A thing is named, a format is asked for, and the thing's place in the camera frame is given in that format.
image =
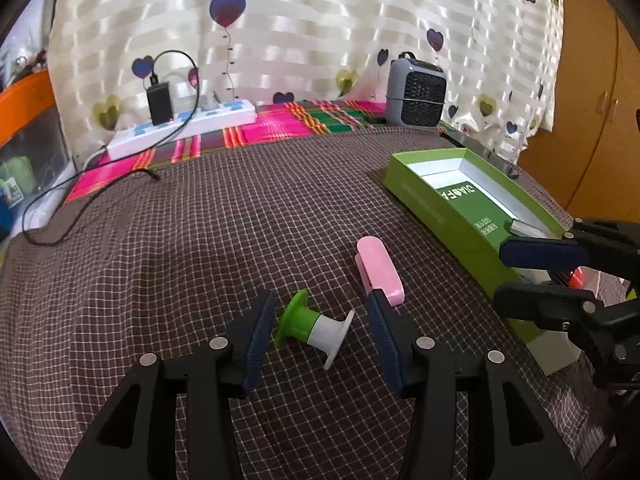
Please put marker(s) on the heart print curtain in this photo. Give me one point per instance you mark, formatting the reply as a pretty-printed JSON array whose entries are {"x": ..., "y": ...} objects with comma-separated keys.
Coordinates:
[{"x": 325, "y": 25}]

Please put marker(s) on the white rectangular case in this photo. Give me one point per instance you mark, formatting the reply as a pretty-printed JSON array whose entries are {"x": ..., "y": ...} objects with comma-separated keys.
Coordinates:
[{"x": 525, "y": 228}]

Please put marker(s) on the white power strip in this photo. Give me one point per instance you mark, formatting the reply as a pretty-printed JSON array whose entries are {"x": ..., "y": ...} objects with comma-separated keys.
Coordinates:
[{"x": 150, "y": 137}]

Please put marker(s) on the grey desktop fan heater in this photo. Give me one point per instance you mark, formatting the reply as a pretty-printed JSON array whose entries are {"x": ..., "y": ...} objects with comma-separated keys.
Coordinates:
[{"x": 417, "y": 92}]

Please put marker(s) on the clear bin with orange lid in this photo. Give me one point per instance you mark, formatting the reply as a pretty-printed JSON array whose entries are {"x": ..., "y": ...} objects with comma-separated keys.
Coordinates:
[{"x": 25, "y": 125}]

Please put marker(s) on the black power adapter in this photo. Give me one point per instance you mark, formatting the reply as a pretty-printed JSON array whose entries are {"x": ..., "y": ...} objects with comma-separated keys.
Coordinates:
[{"x": 161, "y": 102}]

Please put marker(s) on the pink and green plaid cloth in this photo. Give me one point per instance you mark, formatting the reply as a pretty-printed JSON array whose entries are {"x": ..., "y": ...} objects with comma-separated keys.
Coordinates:
[{"x": 280, "y": 122}]

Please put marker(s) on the pink stapler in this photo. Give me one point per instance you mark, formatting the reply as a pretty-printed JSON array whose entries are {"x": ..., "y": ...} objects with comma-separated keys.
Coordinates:
[{"x": 380, "y": 265}]

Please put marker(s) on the green and white spool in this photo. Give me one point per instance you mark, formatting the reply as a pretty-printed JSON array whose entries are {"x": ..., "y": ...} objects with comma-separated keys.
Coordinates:
[{"x": 305, "y": 325}]

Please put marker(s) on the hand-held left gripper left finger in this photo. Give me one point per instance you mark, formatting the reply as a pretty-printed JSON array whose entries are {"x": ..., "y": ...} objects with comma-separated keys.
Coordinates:
[{"x": 260, "y": 340}]

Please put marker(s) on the black smartphone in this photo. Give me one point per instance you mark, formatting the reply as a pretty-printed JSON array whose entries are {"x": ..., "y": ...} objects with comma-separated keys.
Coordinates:
[{"x": 450, "y": 134}]

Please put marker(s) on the brown checked blanket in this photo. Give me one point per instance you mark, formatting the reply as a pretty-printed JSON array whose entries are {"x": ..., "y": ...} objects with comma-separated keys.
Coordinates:
[{"x": 175, "y": 260}]

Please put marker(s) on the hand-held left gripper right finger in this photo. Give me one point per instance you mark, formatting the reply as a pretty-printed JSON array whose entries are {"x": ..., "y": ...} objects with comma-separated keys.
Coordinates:
[{"x": 385, "y": 345}]

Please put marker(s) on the green and white cardboard box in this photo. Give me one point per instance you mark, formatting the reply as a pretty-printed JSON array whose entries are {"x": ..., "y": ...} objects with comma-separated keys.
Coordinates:
[{"x": 450, "y": 210}]

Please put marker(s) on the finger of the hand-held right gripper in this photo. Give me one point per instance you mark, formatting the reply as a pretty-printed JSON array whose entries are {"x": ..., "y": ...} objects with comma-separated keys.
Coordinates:
[
  {"x": 540, "y": 300},
  {"x": 540, "y": 254}
]

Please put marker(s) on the wooden cabinet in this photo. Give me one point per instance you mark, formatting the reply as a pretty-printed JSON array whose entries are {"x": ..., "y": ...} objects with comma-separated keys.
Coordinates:
[{"x": 590, "y": 85}]

